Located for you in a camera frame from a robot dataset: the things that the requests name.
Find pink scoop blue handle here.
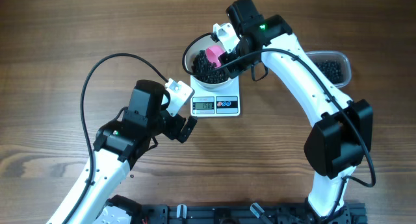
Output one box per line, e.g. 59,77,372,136
205,45,225,69

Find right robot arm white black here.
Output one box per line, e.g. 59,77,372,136
218,0,374,223

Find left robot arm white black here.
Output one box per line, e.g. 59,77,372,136
49,79,197,223

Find white bowl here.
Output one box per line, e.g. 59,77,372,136
182,32,225,78

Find white digital kitchen scale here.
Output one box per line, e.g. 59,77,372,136
190,76,241,118

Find black beans in bowl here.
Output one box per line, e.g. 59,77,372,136
191,50,229,84

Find clear plastic container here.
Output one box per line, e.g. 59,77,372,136
306,51,352,88

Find black mounting rail base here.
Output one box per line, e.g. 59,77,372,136
107,194,368,224

